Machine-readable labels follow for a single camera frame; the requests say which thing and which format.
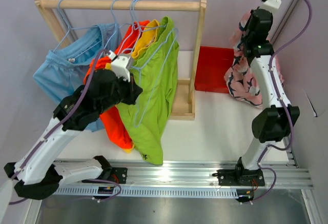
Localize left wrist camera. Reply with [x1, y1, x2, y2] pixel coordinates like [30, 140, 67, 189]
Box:
[108, 51, 134, 82]

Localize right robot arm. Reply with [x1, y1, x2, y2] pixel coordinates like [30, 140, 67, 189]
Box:
[234, 8, 300, 185]

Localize red plastic tray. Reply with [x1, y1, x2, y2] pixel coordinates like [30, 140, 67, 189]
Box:
[194, 46, 234, 94]

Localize light blue shorts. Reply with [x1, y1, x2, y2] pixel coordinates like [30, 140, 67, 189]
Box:
[33, 23, 123, 133]

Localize blue wire hanger orange shorts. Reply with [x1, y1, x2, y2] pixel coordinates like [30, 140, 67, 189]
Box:
[104, 0, 138, 54]

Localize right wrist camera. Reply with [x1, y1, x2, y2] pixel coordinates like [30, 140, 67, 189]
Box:
[259, 0, 281, 14]

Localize wooden clothes rack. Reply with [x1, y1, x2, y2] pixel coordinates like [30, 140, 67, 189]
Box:
[34, 0, 207, 120]

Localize grey slotted cable duct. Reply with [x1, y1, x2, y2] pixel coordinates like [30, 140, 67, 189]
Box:
[54, 185, 238, 199]

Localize lime green shorts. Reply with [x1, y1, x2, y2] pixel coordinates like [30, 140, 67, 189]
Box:
[117, 16, 179, 165]

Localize pink patterned shorts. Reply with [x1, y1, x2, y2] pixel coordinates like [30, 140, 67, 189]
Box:
[224, 11, 275, 109]

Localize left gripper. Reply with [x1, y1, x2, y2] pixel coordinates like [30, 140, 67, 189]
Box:
[97, 71, 142, 115]

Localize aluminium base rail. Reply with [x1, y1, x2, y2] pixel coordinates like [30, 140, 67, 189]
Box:
[34, 160, 314, 190]

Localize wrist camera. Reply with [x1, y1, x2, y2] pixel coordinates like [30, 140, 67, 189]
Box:
[108, 51, 134, 82]
[259, 0, 281, 14]

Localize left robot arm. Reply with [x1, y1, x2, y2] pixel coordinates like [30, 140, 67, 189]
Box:
[4, 69, 142, 200]

